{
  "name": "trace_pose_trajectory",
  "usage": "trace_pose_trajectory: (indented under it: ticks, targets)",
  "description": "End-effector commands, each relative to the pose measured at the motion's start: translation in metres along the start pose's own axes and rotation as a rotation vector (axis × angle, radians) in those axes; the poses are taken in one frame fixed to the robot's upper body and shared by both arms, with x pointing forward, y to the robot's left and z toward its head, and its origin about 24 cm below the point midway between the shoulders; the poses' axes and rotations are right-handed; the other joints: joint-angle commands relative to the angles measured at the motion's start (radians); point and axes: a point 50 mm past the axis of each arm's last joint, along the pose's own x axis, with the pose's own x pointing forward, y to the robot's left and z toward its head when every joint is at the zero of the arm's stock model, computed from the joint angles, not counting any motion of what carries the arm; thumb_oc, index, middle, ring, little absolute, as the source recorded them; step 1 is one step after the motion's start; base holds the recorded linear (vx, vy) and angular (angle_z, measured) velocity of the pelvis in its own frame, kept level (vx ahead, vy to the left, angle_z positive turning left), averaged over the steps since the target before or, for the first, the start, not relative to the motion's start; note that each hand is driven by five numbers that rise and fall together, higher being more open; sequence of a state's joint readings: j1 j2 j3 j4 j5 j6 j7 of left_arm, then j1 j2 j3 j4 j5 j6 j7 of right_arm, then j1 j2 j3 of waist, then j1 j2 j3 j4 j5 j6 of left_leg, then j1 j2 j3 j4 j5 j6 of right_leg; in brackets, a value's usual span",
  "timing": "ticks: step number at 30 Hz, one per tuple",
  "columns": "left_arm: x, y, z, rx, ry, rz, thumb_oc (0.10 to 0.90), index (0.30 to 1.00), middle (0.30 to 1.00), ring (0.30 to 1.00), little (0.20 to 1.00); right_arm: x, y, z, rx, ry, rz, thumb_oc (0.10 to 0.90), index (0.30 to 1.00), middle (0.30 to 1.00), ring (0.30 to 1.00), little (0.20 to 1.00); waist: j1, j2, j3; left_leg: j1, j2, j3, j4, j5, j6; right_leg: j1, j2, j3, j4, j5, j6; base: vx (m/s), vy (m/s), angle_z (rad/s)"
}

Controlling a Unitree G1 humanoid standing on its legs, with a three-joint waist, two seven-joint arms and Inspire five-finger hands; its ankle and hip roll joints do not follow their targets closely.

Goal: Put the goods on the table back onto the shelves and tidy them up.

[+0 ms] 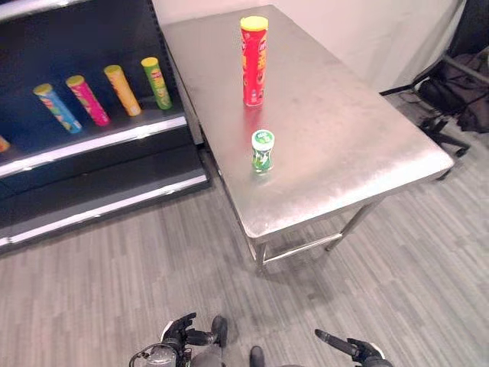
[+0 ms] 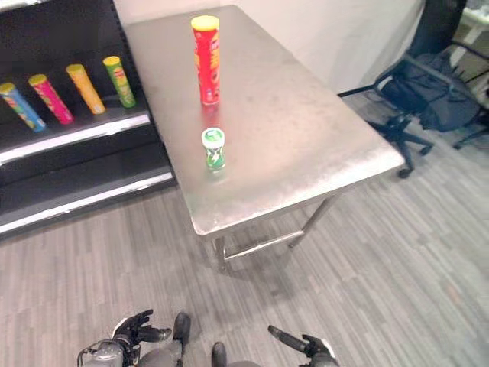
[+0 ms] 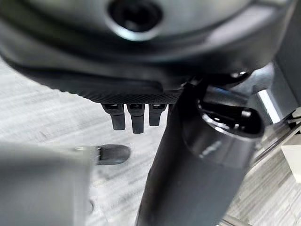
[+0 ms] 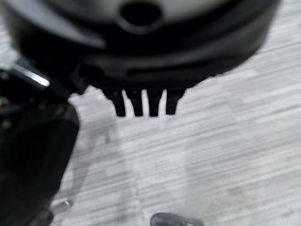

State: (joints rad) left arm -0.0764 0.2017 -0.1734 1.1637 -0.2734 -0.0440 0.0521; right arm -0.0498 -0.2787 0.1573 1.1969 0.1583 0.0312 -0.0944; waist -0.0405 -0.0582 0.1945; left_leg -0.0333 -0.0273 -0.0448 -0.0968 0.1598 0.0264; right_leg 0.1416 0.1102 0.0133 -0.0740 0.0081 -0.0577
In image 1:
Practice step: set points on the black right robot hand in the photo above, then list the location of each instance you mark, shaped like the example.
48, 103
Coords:
363, 349

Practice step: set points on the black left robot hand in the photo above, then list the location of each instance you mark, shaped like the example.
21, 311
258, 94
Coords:
179, 332

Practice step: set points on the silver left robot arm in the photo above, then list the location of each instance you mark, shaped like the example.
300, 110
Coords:
162, 357

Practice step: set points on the silver robot leg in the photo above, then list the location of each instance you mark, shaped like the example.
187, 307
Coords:
206, 359

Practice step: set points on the dark left robot foot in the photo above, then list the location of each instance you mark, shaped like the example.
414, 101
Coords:
220, 329

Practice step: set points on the dark robot foot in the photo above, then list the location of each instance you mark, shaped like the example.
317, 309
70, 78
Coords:
256, 356
220, 329

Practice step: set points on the dark right robot foot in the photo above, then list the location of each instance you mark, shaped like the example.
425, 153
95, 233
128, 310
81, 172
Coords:
256, 356

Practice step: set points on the dark store shelf unit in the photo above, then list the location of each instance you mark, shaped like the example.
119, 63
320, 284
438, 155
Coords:
95, 172

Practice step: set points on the green gum bottle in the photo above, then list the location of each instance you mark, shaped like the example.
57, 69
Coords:
263, 151

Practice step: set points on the stainless steel table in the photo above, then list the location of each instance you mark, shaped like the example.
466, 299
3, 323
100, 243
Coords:
324, 134

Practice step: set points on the pink chips can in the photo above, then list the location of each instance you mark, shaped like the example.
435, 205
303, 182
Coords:
88, 101

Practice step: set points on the orange yellow chips can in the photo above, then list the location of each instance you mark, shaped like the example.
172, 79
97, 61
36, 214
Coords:
123, 89

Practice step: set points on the green chips can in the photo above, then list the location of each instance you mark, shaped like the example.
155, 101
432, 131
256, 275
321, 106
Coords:
157, 82

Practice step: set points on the blue chips can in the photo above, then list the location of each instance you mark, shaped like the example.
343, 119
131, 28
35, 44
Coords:
57, 109

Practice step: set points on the black bag pile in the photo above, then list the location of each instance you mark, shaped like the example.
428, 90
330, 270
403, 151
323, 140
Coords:
462, 91

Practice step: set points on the red chips can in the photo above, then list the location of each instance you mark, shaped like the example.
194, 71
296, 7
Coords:
253, 61

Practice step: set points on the black curtain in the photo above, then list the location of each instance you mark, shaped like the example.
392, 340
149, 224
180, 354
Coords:
471, 23

